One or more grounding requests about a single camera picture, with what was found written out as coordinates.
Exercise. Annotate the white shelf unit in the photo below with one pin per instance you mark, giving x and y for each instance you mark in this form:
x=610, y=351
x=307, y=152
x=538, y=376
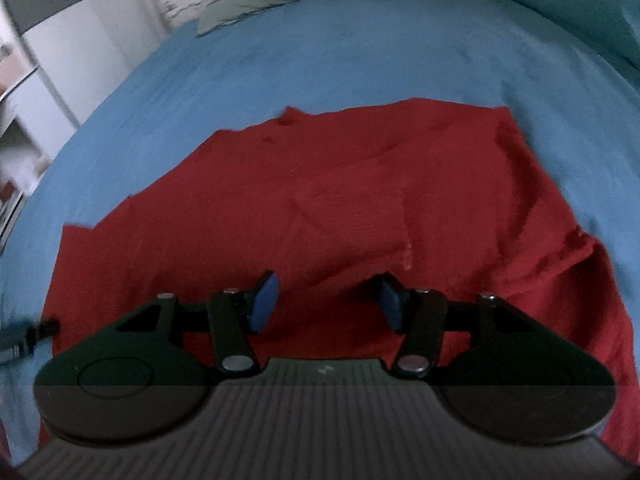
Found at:
x=15, y=160

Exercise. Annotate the white wardrobe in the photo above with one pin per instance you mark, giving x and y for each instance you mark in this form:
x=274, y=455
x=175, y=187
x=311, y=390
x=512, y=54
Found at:
x=75, y=55

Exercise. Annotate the blue bed sheet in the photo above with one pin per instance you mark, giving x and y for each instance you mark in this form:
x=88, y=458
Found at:
x=350, y=55

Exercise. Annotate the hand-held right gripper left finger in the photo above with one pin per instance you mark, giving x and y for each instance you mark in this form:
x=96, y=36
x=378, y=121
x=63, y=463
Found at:
x=263, y=302

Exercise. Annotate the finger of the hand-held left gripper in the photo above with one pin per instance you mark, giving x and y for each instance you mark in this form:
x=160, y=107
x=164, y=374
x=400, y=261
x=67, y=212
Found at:
x=25, y=337

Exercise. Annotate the red cloth garment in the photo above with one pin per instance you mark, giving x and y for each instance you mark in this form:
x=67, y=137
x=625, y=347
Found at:
x=320, y=195

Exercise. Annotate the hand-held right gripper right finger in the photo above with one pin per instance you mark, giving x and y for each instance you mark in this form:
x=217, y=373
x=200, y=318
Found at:
x=390, y=305

